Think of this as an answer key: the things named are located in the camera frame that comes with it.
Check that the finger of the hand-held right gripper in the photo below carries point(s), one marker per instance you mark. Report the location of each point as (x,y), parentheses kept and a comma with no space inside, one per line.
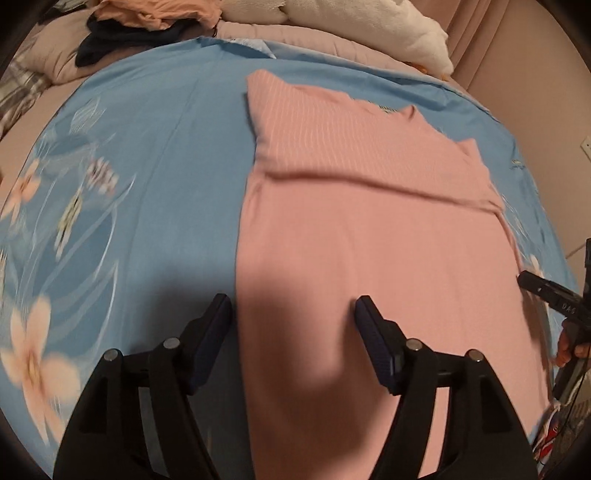
(545,291)

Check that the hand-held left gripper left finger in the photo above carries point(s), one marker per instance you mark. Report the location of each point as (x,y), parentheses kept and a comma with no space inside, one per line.
(216,323)

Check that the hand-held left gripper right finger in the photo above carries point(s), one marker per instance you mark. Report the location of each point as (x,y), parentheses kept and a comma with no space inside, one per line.
(369,332)

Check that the pink striped knit top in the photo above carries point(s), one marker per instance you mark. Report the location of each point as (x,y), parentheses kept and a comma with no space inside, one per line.
(346,207)

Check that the dark navy clothes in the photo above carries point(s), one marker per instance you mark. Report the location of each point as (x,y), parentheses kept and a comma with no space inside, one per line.
(120,39)

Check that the person's right hand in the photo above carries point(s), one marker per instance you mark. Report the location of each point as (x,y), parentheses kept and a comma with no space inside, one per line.
(565,350)

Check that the blue floral bed sheet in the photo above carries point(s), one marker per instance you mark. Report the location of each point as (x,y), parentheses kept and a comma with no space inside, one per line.
(161,184)

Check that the pink curtain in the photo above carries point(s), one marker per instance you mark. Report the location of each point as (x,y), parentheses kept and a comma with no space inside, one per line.
(508,32)

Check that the pink comforter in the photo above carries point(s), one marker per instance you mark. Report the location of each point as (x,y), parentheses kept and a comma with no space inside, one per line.
(323,41)

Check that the plaid pillow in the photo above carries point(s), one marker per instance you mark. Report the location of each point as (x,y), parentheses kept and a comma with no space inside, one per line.
(18,92)

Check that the white plush toy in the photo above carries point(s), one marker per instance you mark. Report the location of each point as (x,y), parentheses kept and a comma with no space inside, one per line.
(392,23)

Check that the peach crumpled cloth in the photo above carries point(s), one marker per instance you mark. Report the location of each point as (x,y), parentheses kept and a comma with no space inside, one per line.
(147,11)

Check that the white wall socket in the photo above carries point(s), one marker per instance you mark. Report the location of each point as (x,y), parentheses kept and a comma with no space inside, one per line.
(587,151)

